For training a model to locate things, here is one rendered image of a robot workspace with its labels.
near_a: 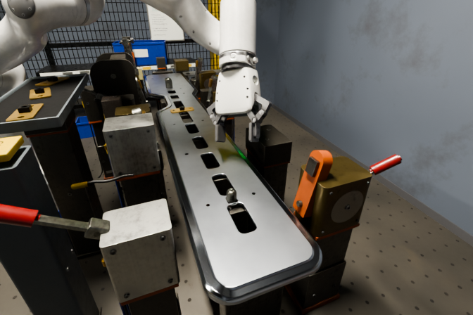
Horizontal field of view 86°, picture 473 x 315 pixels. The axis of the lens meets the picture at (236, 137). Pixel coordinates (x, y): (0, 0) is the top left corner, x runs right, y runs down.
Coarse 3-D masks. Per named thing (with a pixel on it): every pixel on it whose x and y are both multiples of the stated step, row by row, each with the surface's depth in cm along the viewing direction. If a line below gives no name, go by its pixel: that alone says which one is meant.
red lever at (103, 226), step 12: (0, 204) 29; (0, 216) 28; (12, 216) 29; (24, 216) 29; (36, 216) 30; (48, 216) 31; (72, 228) 32; (84, 228) 33; (96, 228) 33; (108, 228) 34
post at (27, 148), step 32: (32, 160) 38; (0, 192) 34; (32, 192) 37; (0, 224) 36; (32, 224) 37; (0, 256) 38; (32, 256) 39; (64, 256) 44; (32, 288) 42; (64, 288) 44
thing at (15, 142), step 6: (6, 138) 37; (12, 138) 37; (18, 138) 37; (0, 144) 35; (6, 144) 35; (12, 144) 35; (18, 144) 36; (0, 150) 33; (6, 150) 33; (12, 150) 34; (0, 156) 33; (6, 156) 33; (12, 156) 34
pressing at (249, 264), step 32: (160, 96) 109; (192, 96) 108; (160, 128) 78; (192, 160) 62; (224, 160) 62; (192, 192) 51; (256, 192) 51; (192, 224) 43; (224, 224) 43; (256, 224) 43; (288, 224) 43; (224, 256) 37; (256, 256) 37; (288, 256) 37; (320, 256) 38; (224, 288) 33; (256, 288) 33
